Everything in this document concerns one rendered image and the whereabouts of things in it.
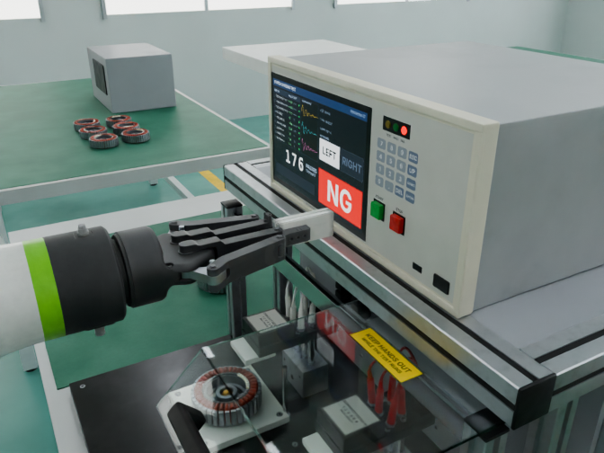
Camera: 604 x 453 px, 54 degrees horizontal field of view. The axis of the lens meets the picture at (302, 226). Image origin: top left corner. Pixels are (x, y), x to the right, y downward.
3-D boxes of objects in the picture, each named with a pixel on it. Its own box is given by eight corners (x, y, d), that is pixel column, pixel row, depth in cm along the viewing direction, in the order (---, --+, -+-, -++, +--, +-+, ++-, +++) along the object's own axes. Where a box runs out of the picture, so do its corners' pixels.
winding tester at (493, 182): (457, 319, 60) (483, 124, 52) (270, 186, 95) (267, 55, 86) (681, 238, 78) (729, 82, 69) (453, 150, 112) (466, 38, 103)
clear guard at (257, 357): (245, 599, 45) (243, 546, 43) (156, 407, 64) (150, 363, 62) (540, 443, 60) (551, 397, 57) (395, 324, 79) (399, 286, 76)
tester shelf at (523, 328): (513, 430, 53) (521, 391, 51) (224, 189, 106) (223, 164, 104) (771, 302, 72) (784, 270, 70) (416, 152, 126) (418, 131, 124)
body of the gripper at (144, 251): (112, 285, 61) (198, 264, 65) (134, 326, 54) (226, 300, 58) (102, 219, 58) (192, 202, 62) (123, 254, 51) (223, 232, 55)
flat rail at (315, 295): (476, 458, 57) (480, 435, 56) (229, 224, 106) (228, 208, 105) (485, 453, 58) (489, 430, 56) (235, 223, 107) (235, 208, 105)
